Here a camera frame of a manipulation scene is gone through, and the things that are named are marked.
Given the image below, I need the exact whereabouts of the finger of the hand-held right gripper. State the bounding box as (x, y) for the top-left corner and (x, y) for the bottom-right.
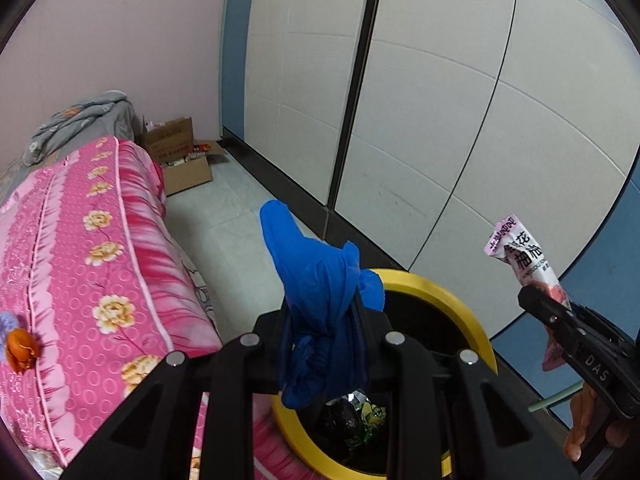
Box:
(570, 302), (632, 350)
(517, 285), (578, 348)

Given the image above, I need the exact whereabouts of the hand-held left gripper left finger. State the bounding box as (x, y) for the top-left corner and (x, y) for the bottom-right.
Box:
(60, 306), (291, 480)

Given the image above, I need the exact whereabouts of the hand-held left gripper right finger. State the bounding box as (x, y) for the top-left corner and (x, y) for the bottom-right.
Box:
(352, 302), (581, 480)

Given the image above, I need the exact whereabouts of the pink and white wrapper packet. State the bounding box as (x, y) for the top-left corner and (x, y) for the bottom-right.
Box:
(483, 213), (573, 373)

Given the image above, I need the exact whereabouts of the green snack packet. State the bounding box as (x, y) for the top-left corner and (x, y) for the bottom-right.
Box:
(350, 400), (388, 448)

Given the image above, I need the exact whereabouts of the yellow rimmed black trash bin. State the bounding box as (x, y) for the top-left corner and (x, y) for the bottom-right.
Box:
(270, 268), (500, 480)

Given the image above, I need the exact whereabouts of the blue rubber glove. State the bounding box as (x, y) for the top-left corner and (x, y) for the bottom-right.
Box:
(260, 200), (386, 408)

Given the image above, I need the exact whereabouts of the black plastic bag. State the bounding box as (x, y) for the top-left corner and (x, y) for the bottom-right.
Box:
(320, 397), (366, 448)

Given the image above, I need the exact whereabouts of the purple yarn ball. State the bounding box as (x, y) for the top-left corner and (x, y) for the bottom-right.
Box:
(0, 311), (21, 361)

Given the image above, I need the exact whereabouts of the person's right hand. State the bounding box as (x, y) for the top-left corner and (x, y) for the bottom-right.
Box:
(563, 380), (640, 463)

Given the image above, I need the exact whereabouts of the pale green stick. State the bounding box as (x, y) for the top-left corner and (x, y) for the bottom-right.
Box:
(530, 390), (583, 412)

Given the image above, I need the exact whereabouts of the open cardboard box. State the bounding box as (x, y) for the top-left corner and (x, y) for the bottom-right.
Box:
(160, 140), (228, 197)

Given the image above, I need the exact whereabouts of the pink floral bedsheet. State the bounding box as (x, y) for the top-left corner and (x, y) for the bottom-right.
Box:
(0, 136), (311, 480)

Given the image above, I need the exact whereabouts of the white and blue wardrobe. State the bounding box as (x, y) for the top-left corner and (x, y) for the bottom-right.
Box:
(220, 0), (640, 411)

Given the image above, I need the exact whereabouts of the orange crumpled plastic bag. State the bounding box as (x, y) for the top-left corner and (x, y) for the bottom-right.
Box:
(6, 328), (40, 373)

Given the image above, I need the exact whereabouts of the grey floral blanket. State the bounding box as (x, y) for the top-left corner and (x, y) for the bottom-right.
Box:
(27, 91), (138, 166)

